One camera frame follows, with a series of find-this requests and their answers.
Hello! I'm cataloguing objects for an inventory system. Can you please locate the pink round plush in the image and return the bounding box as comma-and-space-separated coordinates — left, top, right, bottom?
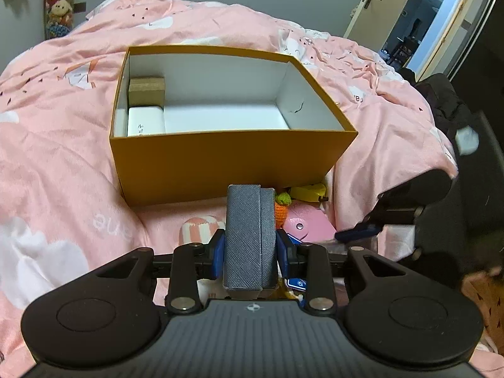
283, 203, 336, 242

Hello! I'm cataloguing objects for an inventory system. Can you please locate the black clothing pile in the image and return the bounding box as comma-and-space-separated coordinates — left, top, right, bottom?
415, 73, 503, 275

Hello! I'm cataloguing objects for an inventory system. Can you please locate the small gold cardboard box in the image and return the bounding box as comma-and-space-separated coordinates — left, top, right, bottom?
128, 77, 166, 107

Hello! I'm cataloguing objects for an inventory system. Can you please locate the white rectangular box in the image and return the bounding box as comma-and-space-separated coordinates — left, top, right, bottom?
127, 106, 165, 137

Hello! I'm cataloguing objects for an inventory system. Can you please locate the grey textured box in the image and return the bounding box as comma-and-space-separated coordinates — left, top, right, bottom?
223, 184, 278, 300

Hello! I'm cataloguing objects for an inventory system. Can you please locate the white pink striped plush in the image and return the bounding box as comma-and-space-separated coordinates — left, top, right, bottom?
179, 215, 226, 245

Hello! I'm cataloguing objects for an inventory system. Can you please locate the hanging plush toy organizer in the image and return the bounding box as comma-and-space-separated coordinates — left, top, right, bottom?
43, 0, 79, 40

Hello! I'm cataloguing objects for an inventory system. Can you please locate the blue ocean park tag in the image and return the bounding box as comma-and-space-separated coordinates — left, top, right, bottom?
283, 278, 307, 307

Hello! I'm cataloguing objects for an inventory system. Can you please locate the orange crochet carrot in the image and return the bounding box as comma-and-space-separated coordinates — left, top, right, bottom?
274, 192, 292, 229

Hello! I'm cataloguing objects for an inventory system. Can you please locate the yellow plush toy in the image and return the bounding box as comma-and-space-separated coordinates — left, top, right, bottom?
289, 183, 328, 203

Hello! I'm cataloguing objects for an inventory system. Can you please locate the white bedroom door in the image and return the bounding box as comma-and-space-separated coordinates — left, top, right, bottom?
343, 0, 408, 51

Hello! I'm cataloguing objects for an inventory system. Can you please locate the pink printed duvet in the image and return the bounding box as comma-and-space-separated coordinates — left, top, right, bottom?
1, 0, 456, 377

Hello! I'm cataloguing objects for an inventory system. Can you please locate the large orange storage box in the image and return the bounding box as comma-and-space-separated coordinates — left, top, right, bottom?
109, 45, 357, 207

